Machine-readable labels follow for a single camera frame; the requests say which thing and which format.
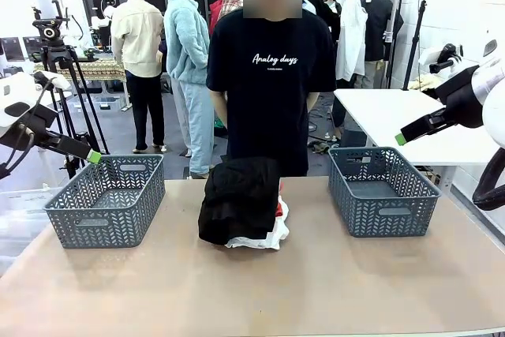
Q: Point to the mannequin in cream shirt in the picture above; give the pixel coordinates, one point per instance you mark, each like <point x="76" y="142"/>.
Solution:
<point x="138" y="37"/>

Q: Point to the person in black t-shirt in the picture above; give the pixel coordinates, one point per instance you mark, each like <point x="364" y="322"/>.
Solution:
<point x="268" y="96"/>

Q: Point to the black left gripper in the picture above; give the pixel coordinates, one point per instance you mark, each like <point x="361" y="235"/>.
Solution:
<point x="37" y="122"/>

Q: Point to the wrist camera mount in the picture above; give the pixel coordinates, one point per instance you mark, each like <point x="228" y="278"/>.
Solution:
<point x="55" y="81"/>
<point x="447" y="55"/>

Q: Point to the grey plastic lattice basket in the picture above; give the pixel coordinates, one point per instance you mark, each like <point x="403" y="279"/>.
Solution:
<point x="110" y="230"/>
<point x="386" y="222"/>

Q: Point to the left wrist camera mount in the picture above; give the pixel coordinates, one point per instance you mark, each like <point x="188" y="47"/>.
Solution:
<point x="55" y="81"/>

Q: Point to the black camera tripod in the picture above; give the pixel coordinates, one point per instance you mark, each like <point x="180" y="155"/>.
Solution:
<point x="59" y="57"/>

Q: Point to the white table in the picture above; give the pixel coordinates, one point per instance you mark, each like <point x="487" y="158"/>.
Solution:
<point x="394" y="112"/>

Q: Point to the person's left forearm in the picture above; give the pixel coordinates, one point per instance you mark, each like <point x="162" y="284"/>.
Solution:
<point x="312" y="99"/>

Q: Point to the mannequin in black shirt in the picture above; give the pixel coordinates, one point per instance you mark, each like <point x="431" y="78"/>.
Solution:
<point x="376" y="25"/>

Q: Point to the mannequin in pale blue fleece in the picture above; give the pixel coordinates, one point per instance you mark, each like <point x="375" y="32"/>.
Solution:
<point x="187" y="45"/>

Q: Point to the table with patterned cloth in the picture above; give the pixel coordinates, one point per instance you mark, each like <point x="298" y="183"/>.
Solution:
<point x="98" y="70"/>

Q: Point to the dark monitor screen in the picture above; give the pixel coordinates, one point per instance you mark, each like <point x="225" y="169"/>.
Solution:
<point x="32" y="46"/>
<point x="11" y="49"/>

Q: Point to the mannequin in white shirt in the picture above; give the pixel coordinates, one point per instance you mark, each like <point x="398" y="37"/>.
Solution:
<point x="351" y="37"/>

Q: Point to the clear plastic storage box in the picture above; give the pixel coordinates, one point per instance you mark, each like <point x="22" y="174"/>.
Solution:
<point x="19" y="210"/>

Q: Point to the cream cloth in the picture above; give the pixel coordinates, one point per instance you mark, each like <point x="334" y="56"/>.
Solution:
<point x="424" y="83"/>

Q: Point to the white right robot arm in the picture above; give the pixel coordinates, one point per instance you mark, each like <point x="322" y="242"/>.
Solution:
<point x="493" y="88"/>

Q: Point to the black trousers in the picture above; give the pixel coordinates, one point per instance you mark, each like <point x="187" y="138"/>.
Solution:
<point x="236" y="199"/>

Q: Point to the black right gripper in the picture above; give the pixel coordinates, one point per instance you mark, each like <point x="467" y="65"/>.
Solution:
<point x="463" y="96"/>

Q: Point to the black light stand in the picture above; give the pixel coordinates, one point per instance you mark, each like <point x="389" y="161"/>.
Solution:
<point x="416" y="39"/>

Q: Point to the white t-shirt black print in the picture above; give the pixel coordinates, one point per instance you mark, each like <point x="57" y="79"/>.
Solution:
<point x="276" y="234"/>

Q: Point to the person's right forearm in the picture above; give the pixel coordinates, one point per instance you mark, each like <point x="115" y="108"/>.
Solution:
<point x="218" y="106"/>

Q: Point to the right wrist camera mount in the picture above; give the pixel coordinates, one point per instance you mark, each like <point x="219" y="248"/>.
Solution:
<point x="447" y="55"/>

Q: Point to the mannequin in dark jacket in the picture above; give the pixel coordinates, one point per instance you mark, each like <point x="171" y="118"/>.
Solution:
<point x="329" y="13"/>

